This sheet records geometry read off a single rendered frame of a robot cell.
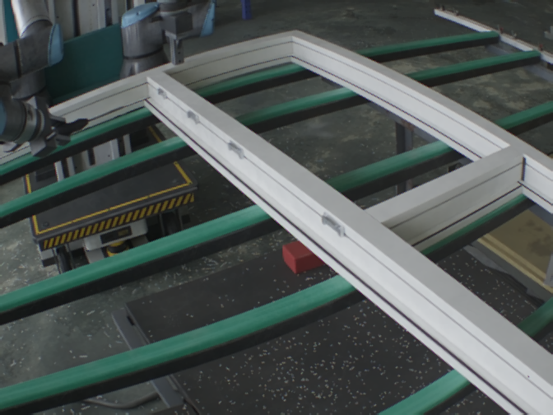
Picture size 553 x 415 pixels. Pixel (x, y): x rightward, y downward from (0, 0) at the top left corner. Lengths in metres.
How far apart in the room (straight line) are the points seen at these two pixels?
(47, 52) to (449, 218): 0.83
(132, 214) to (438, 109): 1.26
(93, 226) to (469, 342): 1.69
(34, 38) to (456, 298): 0.94
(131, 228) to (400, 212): 1.49
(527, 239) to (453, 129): 0.33
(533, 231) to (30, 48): 1.22
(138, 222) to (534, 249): 1.44
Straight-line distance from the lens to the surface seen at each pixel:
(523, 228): 1.56
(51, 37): 1.31
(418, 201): 1.05
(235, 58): 1.77
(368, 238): 0.97
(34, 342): 2.38
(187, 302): 1.44
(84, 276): 1.09
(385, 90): 1.54
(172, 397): 1.27
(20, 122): 1.29
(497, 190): 1.20
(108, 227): 2.34
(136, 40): 2.26
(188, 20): 1.63
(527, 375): 0.78
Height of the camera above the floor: 1.48
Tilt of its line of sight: 31 degrees down
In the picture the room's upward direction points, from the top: 5 degrees counter-clockwise
